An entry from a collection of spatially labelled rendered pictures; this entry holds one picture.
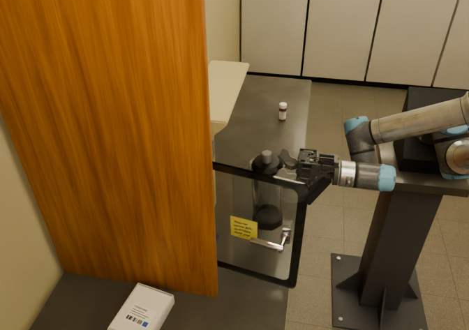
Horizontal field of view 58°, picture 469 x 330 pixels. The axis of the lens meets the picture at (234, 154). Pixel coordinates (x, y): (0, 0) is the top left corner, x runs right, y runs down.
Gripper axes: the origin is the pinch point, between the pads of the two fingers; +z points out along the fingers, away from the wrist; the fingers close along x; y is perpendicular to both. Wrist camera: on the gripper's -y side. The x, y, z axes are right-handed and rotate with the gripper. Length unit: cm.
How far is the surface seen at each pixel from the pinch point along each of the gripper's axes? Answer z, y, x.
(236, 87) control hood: 9.1, 27.6, 0.7
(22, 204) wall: 63, 2, 27
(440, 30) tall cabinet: -116, -63, -293
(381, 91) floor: -78, -126, -289
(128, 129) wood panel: 28.7, 28.8, 25.3
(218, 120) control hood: 10.3, 27.6, 16.8
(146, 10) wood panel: 20, 55, 25
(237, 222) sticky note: 5.7, -2.7, 19.3
